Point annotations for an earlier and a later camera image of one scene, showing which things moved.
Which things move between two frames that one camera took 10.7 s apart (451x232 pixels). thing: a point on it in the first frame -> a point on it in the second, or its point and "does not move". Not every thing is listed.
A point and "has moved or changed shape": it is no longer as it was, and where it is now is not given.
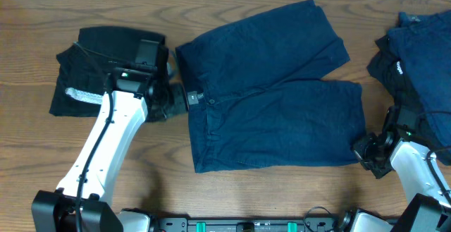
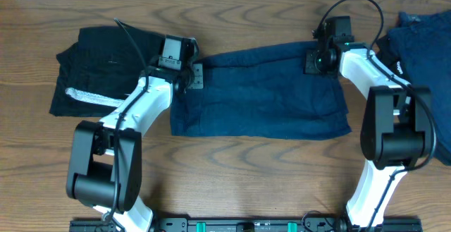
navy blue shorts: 255,96 has moved or changed shape
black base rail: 251,224 does not move
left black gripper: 177,98 -> 196,75
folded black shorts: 83,68 does not move
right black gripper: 363,151 -> 311,62
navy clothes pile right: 422,43 does not move
